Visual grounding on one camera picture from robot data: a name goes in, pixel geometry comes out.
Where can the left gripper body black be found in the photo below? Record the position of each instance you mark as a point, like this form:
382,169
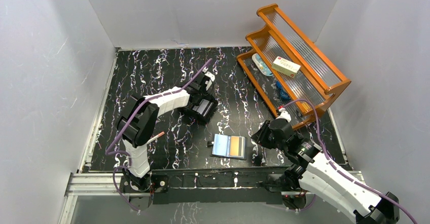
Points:
204,105

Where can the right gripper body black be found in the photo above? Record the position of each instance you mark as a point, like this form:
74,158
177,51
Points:
266,138

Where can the black box of cards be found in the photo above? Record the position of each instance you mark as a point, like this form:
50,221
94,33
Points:
201,111

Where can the orange brown striped card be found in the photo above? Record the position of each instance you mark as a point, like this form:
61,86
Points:
237,147

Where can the black card holder wallet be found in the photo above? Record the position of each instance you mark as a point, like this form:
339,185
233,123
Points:
220,146

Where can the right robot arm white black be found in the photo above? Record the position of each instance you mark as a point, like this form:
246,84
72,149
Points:
310,170

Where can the blue small object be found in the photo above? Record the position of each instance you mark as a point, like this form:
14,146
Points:
282,93

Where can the orange wooden shelf rack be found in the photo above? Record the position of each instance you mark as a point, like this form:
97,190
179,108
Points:
314,88

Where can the white blue oval package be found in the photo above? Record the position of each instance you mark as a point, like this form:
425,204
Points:
261,66

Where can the pink pen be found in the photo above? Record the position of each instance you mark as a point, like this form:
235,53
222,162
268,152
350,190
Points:
156,137

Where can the cream cardboard box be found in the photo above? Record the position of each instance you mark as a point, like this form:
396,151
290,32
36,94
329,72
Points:
285,66

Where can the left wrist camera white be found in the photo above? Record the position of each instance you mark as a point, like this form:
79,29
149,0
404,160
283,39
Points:
209,80

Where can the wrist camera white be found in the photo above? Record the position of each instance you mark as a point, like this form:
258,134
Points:
209,80
283,114

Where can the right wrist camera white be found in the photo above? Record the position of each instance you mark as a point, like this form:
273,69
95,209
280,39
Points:
283,114

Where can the black aluminium base frame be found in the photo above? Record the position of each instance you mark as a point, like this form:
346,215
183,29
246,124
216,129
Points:
189,185

